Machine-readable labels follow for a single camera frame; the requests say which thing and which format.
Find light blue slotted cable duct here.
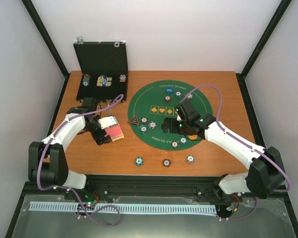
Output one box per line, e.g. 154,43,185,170
28,201,217,216

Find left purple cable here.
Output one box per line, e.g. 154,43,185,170
36,94,125,228

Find card deck in case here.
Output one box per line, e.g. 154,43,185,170
96,75,112,87

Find black triangular dealer button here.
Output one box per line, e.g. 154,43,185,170
128,115,139,125

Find orange round blind button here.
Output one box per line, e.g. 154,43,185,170
188,135,198,140

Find red playing card deck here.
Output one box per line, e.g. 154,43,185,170
105,124,125,142

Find purple cable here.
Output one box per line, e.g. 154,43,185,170
178,84,293,221
36,94,125,228

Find teal chips in case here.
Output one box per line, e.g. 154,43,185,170
82,74,90,87

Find round green poker mat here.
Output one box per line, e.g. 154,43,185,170
127,80,201,151

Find purple chips in case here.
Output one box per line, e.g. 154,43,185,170
119,74,127,82

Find open black poker case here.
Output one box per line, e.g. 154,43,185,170
74,37,129,102

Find brown poker chip stack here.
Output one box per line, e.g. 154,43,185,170
162,159,171,167

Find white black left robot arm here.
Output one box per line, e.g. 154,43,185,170
28,98,111,200

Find teal poker chip stack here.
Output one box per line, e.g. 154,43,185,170
135,157,144,167

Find purple poker chip stack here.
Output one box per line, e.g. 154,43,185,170
186,155,195,164

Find blue round blind button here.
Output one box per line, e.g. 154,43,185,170
165,87,174,95

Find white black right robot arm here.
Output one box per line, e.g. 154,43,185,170
161,100,286,199

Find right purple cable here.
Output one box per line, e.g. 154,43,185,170
178,84,293,221

